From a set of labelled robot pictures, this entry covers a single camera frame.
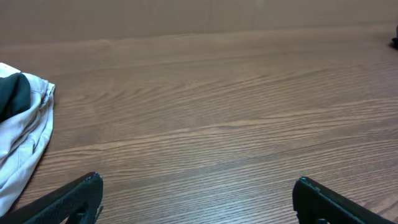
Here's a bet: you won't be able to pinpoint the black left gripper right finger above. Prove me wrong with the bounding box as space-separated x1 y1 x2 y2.
292 177 394 224

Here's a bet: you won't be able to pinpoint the black shirt white letters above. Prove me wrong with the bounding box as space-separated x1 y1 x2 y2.
1 73 30 122

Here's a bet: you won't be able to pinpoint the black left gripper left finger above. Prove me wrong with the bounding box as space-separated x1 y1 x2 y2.
1 172 103 224

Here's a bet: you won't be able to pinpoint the black right robot gripper far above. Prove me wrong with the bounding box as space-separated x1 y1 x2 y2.
391 27 398 49

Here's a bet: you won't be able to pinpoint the folded beige garment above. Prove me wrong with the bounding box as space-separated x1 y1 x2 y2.
1 73 55 216

